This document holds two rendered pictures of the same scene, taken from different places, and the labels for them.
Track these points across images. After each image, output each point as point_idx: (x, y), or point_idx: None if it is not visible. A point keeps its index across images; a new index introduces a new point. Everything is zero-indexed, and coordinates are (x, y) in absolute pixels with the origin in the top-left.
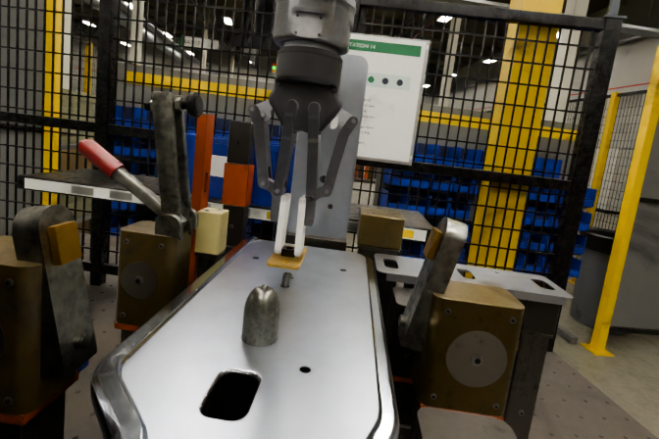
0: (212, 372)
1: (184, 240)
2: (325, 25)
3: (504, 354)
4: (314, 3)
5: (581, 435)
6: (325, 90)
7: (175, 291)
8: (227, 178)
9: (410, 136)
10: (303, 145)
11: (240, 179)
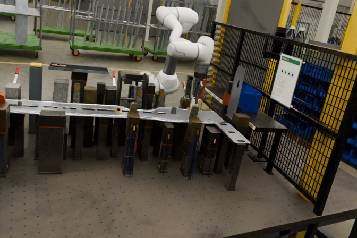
0: (163, 111)
1: (187, 102)
2: (195, 68)
3: (190, 128)
4: (195, 65)
5: (255, 205)
6: (198, 79)
7: None
8: (223, 96)
9: (291, 97)
10: (232, 90)
11: (225, 97)
